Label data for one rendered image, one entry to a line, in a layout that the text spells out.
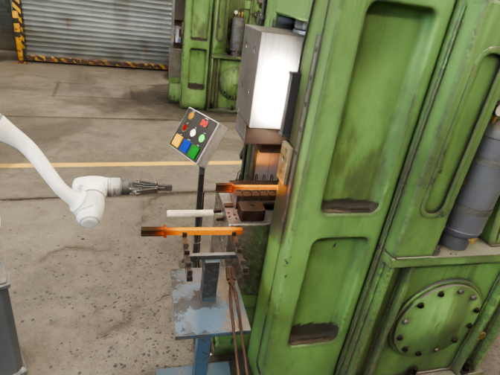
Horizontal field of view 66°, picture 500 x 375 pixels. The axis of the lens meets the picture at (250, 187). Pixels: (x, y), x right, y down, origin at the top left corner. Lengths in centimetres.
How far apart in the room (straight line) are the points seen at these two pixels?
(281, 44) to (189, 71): 512
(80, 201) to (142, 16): 810
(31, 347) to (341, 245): 178
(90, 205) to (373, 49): 128
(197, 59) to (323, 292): 530
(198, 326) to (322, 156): 82
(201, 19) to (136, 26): 324
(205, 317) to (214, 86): 542
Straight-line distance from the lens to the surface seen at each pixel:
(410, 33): 159
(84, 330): 262
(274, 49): 167
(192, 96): 678
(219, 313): 167
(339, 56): 140
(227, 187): 196
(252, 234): 188
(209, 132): 231
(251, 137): 180
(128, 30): 966
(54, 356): 253
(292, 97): 158
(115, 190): 189
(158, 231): 165
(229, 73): 668
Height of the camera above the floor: 189
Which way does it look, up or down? 26 degrees down
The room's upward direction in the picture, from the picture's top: 8 degrees clockwise
